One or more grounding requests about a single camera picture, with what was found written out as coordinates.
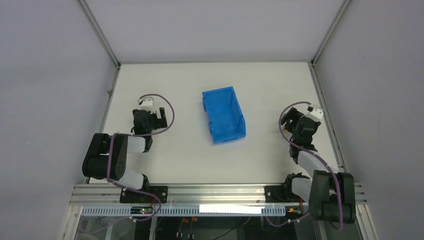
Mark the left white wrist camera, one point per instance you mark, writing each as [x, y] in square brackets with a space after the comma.
[146, 103]

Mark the white slotted cable duct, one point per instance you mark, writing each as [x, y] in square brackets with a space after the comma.
[202, 210]

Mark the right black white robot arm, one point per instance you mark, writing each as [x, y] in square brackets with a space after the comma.
[330, 194]

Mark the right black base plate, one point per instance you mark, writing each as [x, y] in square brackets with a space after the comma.
[279, 194]

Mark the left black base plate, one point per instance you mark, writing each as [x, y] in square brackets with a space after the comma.
[131, 197]

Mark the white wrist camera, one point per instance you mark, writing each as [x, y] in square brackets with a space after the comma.
[146, 103]
[315, 112]

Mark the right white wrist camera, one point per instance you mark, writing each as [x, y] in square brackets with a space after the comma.
[315, 112]

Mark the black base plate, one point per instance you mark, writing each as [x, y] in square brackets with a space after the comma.
[279, 194]
[131, 197]

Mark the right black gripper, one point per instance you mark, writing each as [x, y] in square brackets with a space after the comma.
[296, 120]

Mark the aluminium front rail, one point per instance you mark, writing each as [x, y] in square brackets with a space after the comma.
[178, 194]

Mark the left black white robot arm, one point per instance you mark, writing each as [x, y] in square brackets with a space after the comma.
[106, 157]

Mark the blue plastic storage bin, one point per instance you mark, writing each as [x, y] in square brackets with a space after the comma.
[226, 121]

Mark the small electronics board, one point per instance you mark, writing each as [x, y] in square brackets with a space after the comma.
[141, 210]

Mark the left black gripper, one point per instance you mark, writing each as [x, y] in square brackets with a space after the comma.
[159, 118]

